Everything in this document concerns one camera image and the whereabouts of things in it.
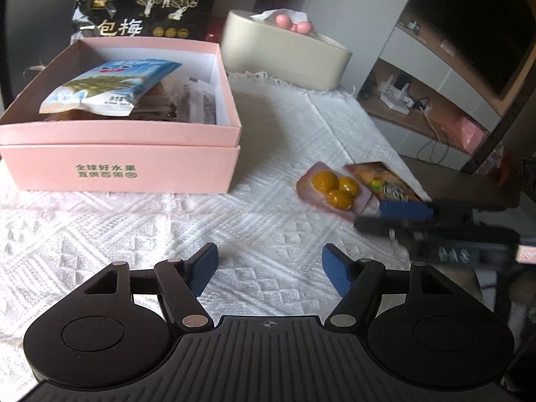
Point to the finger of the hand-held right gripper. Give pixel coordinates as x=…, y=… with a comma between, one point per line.
x=404, y=210
x=377, y=225

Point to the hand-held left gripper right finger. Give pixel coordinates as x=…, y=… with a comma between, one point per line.
x=337, y=270

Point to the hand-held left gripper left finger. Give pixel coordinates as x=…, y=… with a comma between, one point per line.
x=205, y=266

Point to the orange colourful snack packet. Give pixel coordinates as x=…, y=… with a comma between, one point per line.
x=377, y=176

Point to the pink packet of yellow plums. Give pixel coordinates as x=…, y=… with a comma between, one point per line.
x=331, y=186

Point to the pink cardboard box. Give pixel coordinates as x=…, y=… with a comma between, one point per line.
x=125, y=150

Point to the clear packet of dark snack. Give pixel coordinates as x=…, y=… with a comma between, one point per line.
x=197, y=104

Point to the orange bread packet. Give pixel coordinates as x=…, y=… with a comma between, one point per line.
x=155, y=94

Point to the white and blue snack packet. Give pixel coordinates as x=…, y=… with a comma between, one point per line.
x=104, y=88

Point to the pink soft package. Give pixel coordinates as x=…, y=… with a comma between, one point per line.
x=465, y=132

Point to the white router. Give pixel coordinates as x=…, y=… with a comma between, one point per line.
x=393, y=102

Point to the white knitted cloth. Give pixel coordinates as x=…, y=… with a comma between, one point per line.
x=272, y=142

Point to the white and wood cabinet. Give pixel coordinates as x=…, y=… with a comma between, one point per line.
x=393, y=50

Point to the cream tissue box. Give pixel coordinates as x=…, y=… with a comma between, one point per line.
x=272, y=58

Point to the black television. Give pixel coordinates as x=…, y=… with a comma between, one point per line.
x=481, y=29

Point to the pink bow ornament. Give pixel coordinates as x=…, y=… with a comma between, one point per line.
x=282, y=20

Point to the red round object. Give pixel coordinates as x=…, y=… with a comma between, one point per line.
x=214, y=33

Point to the white tissue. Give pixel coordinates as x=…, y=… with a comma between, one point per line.
x=261, y=16

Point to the black gold-printed snack bag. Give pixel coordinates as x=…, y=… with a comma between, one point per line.
x=125, y=4

